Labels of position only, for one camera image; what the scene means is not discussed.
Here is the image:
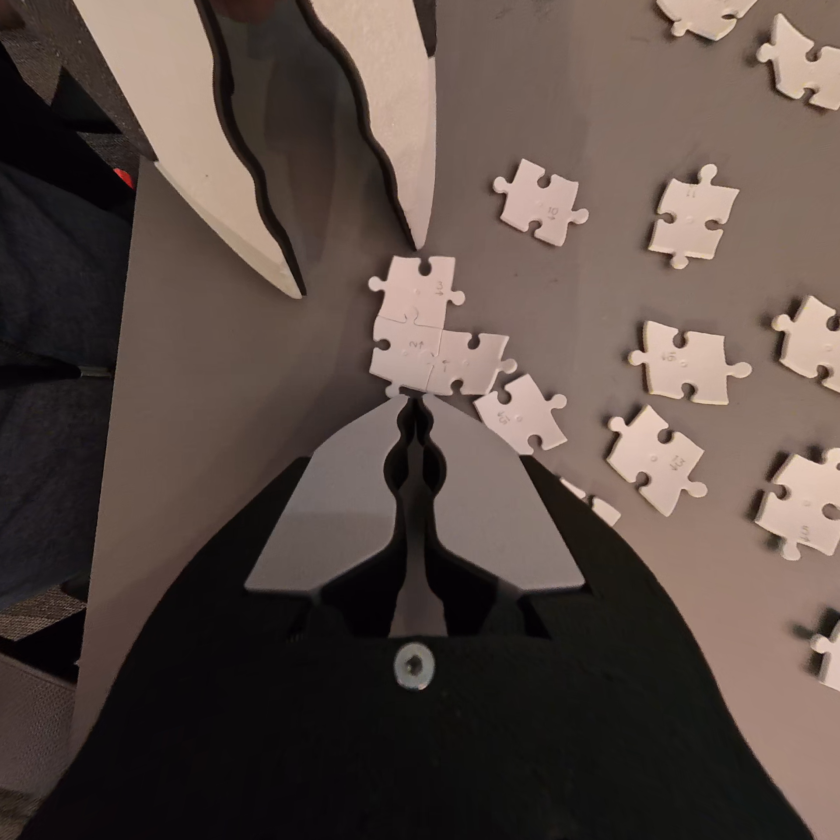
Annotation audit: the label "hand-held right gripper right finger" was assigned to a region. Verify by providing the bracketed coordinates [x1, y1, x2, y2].
[416, 392, 586, 599]

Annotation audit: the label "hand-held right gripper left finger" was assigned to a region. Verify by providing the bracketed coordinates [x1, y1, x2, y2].
[243, 397, 413, 598]

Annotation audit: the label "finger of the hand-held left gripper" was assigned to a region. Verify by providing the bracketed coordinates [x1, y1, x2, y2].
[71, 0, 309, 301]
[297, 0, 439, 252]

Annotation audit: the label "scatter of white puzzle pieces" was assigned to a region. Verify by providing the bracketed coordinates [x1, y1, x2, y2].
[474, 0, 840, 694]

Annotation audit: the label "person's dark trousers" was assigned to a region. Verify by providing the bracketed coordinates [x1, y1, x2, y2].
[0, 161, 132, 611]

